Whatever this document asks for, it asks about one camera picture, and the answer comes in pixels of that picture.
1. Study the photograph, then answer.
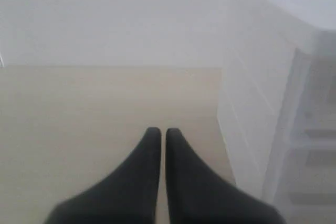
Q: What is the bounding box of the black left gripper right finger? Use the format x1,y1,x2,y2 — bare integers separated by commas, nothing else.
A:
165,128,285,224

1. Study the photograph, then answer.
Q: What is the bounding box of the white translucent drawer cabinet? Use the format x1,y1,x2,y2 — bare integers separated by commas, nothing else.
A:
217,0,335,223

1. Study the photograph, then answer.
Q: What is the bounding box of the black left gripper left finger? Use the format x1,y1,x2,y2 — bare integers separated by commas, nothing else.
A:
45,127,161,223

